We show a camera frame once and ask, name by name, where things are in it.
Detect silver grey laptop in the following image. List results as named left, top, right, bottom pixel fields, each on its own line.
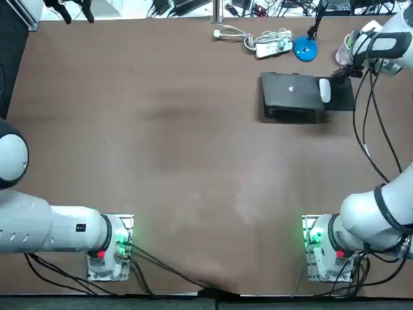
left=260, top=71, right=327, bottom=118

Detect black arm base cables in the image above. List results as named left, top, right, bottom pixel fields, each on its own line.
left=23, top=241, right=240, bottom=296
left=290, top=250, right=413, bottom=298

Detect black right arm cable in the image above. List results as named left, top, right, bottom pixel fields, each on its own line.
left=370, top=70, right=405, bottom=175
left=352, top=69, right=391, bottom=185

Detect aluminium table edge rail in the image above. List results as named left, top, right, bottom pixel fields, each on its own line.
left=8, top=0, right=45, bottom=32

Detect black right arm base cables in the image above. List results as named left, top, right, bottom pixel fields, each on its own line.
left=290, top=250, right=413, bottom=298

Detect translucent pink pen cup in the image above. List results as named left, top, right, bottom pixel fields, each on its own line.
left=334, top=32, right=358, bottom=66

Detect aluminium profile post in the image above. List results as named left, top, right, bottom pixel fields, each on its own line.
left=210, top=0, right=225, bottom=25

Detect black mouse pad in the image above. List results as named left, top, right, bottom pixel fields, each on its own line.
left=314, top=76, right=356, bottom=112

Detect white computer mouse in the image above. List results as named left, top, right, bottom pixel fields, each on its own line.
left=318, top=77, right=333, bottom=104

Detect white power strip with cord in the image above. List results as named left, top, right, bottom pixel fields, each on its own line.
left=212, top=26, right=296, bottom=60

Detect blue desk lamp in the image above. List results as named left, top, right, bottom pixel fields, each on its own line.
left=292, top=0, right=328, bottom=63

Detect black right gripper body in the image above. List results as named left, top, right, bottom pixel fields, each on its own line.
left=343, top=63, right=363, bottom=78

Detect black left arm base cables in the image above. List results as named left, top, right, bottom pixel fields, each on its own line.
left=23, top=241, right=240, bottom=296

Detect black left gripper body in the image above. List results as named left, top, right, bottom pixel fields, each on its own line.
left=43, top=0, right=93, bottom=8

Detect tangle of black cables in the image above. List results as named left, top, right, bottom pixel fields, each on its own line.
left=146, top=0, right=398, bottom=17

